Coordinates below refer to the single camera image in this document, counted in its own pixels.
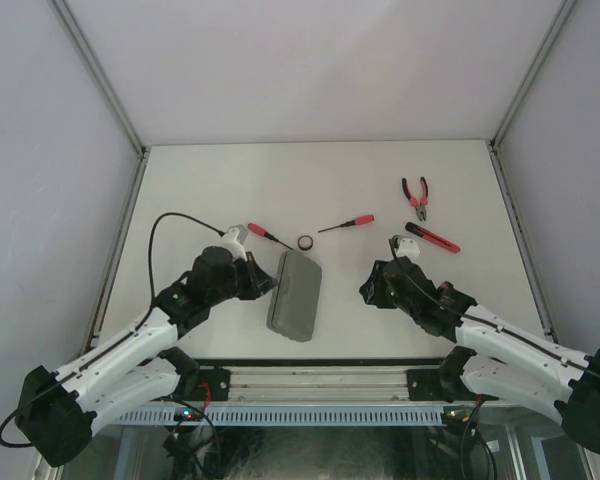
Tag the left aluminium frame post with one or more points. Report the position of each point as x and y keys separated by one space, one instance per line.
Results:
x=87 y=55

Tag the black mounting plate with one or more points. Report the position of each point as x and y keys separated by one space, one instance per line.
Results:
x=429 y=384
x=204 y=385

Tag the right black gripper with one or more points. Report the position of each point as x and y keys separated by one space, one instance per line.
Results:
x=373 y=289

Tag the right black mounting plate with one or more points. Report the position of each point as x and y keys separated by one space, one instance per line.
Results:
x=429 y=384

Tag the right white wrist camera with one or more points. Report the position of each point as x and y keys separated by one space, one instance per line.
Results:
x=405 y=246

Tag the aluminium frame post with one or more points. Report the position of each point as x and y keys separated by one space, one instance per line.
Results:
x=532 y=73
x=87 y=55

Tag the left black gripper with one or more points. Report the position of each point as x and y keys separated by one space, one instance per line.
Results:
x=258 y=282

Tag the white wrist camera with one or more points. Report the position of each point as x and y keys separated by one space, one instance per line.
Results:
x=233 y=241
x=405 y=246

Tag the grey plastic tool case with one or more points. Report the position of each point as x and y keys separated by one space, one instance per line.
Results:
x=294 y=303

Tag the red-handled screwdriver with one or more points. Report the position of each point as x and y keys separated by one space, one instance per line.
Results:
x=262 y=232
x=358 y=221

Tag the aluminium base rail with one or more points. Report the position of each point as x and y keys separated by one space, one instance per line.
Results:
x=320 y=382

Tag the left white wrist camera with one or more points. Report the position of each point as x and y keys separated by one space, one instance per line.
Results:
x=233 y=241

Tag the red black utility knife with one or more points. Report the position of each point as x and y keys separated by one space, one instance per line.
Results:
x=431 y=237

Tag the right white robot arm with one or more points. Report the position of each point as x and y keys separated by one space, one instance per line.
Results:
x=491 y=357

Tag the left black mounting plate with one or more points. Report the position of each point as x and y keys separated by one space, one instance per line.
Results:
x=204 y=385

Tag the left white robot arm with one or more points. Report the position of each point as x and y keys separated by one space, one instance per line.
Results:
x=60 y=411

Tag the red black pliers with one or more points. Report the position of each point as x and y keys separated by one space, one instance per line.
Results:
x=418 y=202

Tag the black electrical tape roll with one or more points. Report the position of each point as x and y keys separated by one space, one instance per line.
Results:
x=305 y=242

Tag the right aluminium frame post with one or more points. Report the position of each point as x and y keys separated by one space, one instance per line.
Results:
x=532 y=73

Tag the blue slotted cable duct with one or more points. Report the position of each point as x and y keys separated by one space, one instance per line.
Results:
x=286 y=416

